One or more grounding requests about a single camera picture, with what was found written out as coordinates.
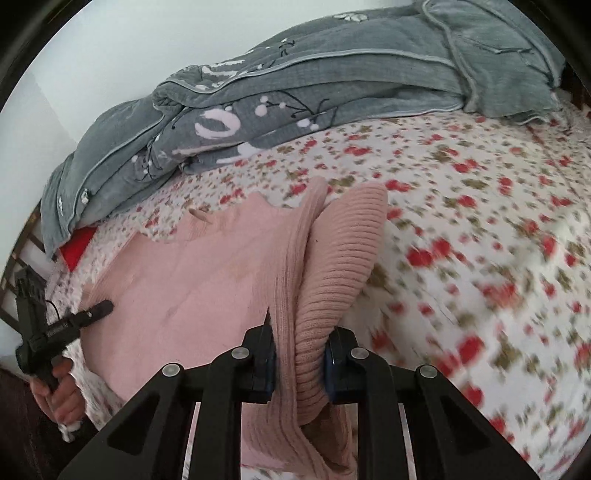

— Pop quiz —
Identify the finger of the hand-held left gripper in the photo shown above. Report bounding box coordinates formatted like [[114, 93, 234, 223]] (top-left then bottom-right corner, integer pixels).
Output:
[[76, 300, 115, 329]]

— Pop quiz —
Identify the floral bed sheet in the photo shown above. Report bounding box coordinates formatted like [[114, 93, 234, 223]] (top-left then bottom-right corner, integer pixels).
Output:
[[46, 85, 591, 480]]

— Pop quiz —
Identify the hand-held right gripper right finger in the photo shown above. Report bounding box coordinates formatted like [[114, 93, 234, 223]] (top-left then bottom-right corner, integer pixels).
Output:
[[324, 326, 541, 480]]

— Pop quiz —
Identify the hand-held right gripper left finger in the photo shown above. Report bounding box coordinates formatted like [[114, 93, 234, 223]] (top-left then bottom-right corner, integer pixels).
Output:
[[58, 323, 274, 480]]

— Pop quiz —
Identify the grey floral blanket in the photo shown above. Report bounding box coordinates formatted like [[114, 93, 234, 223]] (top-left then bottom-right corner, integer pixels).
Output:
[[41, 0, 566, 259]]

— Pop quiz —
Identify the person's maroon clothing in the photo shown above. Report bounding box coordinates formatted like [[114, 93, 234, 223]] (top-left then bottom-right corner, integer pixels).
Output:
[[0, 364, 93, 480]]

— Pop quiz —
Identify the person's left hand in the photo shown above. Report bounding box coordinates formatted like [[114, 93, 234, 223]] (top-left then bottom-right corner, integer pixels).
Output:
[[30, 359, 87, 426]]

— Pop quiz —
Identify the pink knit sweater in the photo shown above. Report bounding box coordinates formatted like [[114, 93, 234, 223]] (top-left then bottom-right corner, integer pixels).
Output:
[[81, 176, 389, 480]]

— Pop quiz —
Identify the red pillow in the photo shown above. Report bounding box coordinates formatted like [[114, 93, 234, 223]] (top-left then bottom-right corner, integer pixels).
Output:
[[58, 227, 96, 271]]

